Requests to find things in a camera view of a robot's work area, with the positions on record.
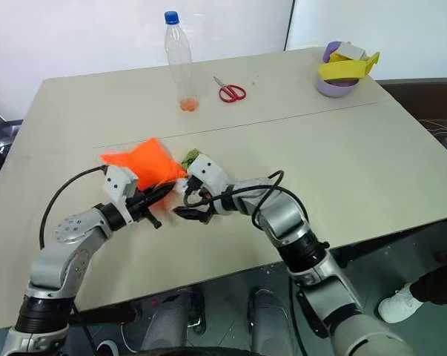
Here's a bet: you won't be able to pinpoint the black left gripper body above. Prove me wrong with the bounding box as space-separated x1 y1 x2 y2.
125 191 154 224

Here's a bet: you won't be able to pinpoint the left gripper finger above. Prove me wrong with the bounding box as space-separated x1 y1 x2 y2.
145 182 176 205
144 211 163 231

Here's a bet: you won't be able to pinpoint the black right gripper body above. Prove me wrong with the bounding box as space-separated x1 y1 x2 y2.
184 176 214 213

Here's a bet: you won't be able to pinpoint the orange fabric pouch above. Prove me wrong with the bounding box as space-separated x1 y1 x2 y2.
99 136 189 194

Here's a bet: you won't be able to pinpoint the green patterned small object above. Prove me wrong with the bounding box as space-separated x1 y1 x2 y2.
181 148 204 168

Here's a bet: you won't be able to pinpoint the dark rounded robot foot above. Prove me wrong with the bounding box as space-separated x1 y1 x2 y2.
246 286 302 356
147 288 205 354

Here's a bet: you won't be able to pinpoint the black bar under table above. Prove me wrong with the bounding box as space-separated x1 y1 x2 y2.
68 306 137 328

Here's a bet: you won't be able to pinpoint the clear plastic bottle blue cap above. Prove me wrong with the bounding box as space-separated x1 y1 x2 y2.
163 10 201 113

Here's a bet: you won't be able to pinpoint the purple bowl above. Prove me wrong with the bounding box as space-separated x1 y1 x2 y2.
316 70 361 99

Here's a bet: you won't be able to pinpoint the yellow paper strip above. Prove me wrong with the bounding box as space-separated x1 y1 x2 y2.
317 51 381 84

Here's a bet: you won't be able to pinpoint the purple round lid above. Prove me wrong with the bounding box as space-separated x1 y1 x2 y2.
322 41 347 65

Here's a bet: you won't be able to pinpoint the white small box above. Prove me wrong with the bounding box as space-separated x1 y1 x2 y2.
331 42 369 62

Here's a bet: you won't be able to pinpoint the white sneaker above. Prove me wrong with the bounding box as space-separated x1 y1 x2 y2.
377 283 425 325

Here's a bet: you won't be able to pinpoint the black trouser leg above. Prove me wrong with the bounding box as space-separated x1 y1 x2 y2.
409 260 447 307

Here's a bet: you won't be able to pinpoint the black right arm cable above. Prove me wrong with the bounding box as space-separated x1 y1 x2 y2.
183 169 306 231

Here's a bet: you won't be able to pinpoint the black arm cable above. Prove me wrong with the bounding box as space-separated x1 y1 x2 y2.
39 165 111 251
183 169 306 231

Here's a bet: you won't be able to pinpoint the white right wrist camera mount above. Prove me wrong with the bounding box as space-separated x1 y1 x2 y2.
187 154 234 198

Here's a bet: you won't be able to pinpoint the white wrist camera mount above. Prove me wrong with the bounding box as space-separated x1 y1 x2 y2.
103 165 140 225
187 154 234 198

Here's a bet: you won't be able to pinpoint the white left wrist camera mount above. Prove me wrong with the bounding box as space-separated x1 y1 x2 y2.
103 165 140 225

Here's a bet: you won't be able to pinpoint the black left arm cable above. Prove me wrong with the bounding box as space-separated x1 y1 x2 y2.
39 165 111 251

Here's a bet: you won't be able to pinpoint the red handled scissors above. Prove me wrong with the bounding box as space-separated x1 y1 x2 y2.
212 75 248 105

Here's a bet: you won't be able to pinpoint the black vertical frame strip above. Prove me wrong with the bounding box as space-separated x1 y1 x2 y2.
282 0 297 53

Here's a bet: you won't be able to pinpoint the tangled thin wires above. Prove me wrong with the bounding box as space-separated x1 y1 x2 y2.
418 117 447 157

